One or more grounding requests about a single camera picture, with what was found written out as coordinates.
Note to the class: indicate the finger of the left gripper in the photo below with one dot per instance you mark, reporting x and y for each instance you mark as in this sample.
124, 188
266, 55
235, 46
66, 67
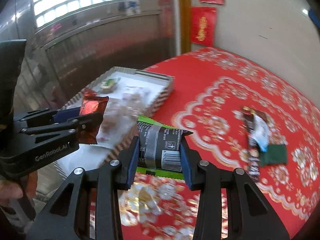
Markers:
89, 124
64, 114

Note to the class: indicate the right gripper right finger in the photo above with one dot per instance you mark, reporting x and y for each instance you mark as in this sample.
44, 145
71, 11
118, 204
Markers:
250, 215

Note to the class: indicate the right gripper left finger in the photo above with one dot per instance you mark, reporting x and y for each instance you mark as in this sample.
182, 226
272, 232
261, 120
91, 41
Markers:
66, 215

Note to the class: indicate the red orange snack packet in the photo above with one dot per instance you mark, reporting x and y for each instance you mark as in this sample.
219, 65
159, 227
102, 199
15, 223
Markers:
91, 102

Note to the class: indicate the clear brown snack bag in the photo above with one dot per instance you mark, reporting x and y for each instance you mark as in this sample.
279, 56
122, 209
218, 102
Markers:
121, 112

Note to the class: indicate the dark green snack packet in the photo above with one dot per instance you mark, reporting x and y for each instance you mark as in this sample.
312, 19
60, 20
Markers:
275, 155

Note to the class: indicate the blue white snack packet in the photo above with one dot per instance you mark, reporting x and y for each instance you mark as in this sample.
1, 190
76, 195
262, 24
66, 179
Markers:
260, 133

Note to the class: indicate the black green snack packet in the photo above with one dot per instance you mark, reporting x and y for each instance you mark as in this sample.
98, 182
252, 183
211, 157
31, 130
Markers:
159, 145

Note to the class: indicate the green cookie packet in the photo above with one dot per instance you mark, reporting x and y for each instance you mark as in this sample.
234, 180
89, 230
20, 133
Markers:
109, 85

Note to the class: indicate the long dark chocolate bar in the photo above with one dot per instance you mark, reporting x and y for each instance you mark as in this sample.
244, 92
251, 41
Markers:
253, 169

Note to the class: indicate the striped white storage box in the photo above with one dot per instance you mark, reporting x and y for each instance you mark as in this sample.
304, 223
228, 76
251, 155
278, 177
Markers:
92, 156

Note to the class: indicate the metal roller door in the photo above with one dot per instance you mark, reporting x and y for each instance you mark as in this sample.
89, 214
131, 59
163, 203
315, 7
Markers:
72, 42

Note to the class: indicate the red floral tablecloth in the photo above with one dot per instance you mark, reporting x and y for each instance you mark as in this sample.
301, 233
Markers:
211, 87

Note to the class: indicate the red wall poster lower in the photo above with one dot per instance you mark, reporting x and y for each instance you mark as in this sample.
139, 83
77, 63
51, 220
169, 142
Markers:
202, 27

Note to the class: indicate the wooden door frame post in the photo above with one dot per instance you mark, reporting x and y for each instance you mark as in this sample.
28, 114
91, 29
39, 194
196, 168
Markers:
184, 7

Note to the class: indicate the blue object on wall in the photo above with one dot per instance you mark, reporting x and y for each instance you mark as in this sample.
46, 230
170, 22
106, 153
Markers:
313, 17

